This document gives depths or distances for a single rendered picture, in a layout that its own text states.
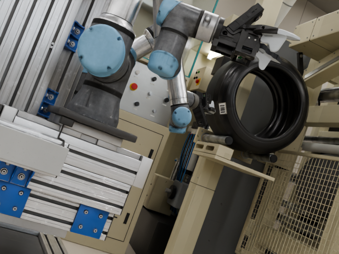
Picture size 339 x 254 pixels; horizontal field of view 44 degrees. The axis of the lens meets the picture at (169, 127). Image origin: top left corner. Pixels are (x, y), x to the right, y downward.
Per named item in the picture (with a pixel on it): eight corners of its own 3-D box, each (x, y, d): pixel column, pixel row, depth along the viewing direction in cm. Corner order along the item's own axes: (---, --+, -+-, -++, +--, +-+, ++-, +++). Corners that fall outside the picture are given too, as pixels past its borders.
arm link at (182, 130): (168, 130, 173) (172, 104, 173) (167, 132, 184) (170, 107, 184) (187, 133, 173) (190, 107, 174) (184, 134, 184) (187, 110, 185)
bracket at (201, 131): (192, 141, 251) (198, 126, 251) (248, 164, 261) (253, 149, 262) (194, 142, 247) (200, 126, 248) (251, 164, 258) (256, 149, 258)
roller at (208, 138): (201, 134, 249) (208, 133, 251) (202, 141, 250) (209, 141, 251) (224, 136, 216) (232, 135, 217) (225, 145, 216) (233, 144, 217)
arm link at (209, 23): (203, 18, 112) (207, 3, 104) (219, 24, 112) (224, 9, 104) (193, 43, 110) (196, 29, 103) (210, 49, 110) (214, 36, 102)
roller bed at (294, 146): (256, 160, 276) (271, 118, 278) (275, 168, 280) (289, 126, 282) (271, 163, 257) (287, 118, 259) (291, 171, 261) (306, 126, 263)
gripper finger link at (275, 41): (294, 57, 99) (259, 55, 104) (301, 35, 100) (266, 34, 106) (290, 50, 96) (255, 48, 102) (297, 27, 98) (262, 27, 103)
